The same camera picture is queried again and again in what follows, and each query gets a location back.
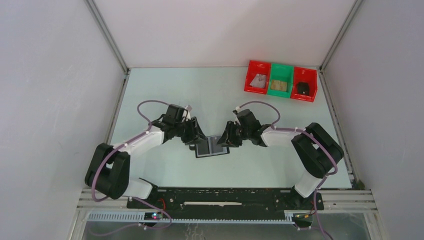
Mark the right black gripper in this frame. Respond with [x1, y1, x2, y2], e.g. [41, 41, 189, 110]
[217, 120, 251, 148]

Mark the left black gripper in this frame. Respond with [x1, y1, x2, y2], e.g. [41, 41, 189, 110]
[174, 117, 208, 146]

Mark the black leather card holder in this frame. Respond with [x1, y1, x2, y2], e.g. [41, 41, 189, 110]
[189, 135, 230, 158]

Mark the thin white credit card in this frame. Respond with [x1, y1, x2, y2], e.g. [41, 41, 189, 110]
[249, 76, 258, 88]

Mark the orange card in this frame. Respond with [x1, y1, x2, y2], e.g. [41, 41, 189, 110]
[271, 79, 282, 91]

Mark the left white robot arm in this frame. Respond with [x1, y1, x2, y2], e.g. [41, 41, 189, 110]
[84, 104, 207, 208]

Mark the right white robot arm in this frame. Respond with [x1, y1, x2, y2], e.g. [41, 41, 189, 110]
[217, 109, 344, 209]

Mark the silver card in bin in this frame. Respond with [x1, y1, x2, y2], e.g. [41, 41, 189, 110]
[255, 74, 267, 89]

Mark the tan object in bin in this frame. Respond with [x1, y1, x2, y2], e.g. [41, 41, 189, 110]
[277, 81, 288, 92]

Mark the left red bin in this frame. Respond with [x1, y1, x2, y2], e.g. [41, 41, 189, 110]
[244, 60, 272, 95]

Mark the red bin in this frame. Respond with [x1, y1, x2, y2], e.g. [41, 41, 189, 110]
[290, 66, 318, 103]
[244, 60, 272, 95]

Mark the green bin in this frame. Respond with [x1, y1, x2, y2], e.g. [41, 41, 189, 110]
[267, 63, 294, 98]

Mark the black object in bin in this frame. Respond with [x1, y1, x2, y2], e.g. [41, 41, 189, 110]
[296, 82, 310, 96]

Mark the right red bin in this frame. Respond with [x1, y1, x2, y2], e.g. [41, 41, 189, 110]
[290, 66, 318, 103]

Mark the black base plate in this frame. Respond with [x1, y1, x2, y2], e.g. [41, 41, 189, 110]
[146, 187, 324, 221]

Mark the grey cable duct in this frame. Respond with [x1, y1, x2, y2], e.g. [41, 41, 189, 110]
[86, 211, 296, 225]

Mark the aluminium frame rail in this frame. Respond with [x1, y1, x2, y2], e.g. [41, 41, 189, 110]
[76, 188, 379, 213]

